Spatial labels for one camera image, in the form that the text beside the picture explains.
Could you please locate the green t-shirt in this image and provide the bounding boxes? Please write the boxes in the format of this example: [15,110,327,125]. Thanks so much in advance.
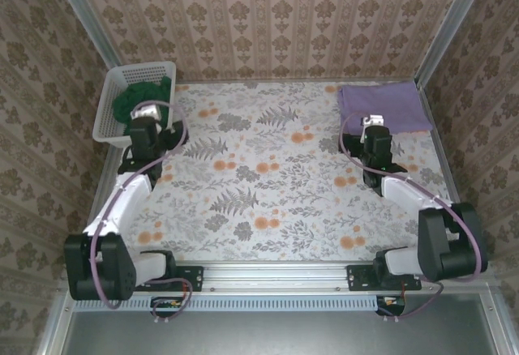
[112,75,172,127]

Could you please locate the purple t-shirt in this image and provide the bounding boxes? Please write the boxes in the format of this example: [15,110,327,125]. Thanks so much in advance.
[337,81,431,135]

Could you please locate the white plastic basket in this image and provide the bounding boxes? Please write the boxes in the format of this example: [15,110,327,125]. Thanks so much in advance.
[92,61,178,149]

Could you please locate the floral table cover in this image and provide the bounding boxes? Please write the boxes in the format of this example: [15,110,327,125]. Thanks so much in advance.
[95,80,471,262]

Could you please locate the black electronics box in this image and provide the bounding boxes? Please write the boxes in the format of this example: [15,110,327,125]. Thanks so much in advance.
[150,296,184,318]
[375,294,407,317]

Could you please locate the grey metal panel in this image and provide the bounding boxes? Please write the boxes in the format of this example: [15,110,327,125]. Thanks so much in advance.
[60,310,498,355]

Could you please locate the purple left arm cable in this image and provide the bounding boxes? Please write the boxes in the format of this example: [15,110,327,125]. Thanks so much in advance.
[91,101,194,326]

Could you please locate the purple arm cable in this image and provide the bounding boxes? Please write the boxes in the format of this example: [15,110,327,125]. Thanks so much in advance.
[338,112,490,323]
[91,101,194,326]

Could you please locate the aluminium side rail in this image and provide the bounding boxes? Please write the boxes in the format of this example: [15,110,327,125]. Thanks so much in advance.
[416,83,480,262]
[75,85,135,263]

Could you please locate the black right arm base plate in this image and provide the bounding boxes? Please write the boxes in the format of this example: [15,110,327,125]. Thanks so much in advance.
[346,264,422,293]

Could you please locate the aluminium frame post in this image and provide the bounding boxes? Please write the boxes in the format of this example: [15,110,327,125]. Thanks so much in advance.
[415,0,495,87]
[47,0,134,91]

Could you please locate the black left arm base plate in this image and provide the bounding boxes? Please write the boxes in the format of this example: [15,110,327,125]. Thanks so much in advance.
[161,264,204,293]

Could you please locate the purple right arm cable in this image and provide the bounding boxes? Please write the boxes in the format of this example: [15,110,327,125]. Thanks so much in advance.
[338,112,490,323]

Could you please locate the aluminium mounting rail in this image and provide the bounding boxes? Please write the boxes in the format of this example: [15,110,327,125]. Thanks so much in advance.
[60,260,494,295]

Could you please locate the white slotted cable duct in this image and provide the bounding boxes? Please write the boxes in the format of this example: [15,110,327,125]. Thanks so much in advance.
[74,294,375,312]

